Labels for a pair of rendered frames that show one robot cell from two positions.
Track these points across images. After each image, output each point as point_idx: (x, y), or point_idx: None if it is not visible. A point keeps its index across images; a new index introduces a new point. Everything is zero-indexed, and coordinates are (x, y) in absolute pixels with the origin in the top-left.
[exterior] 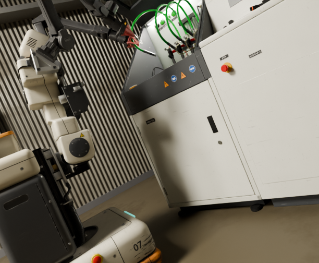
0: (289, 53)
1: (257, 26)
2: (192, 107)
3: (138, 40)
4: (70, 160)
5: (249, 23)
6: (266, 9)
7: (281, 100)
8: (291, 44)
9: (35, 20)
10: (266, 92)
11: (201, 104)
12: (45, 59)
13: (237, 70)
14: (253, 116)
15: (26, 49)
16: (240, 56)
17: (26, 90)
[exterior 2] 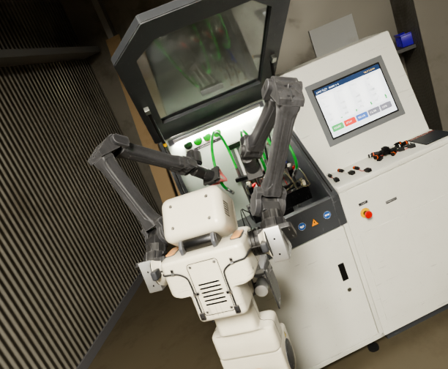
0: (417, 200)
1: (394, 177)
2: (320, 257)
3: None
4: None
5: (389, 173)
6: (402, 163)
7: (408, 239)
8: (419, 192)
9: (104, 150)
10: (397, 233)
11: (333, 252)
12: (285, 237)
13: (374, 214)
14: (384, 257)
15: (228, 221)
16: (378, 202)
17: (239, 290)
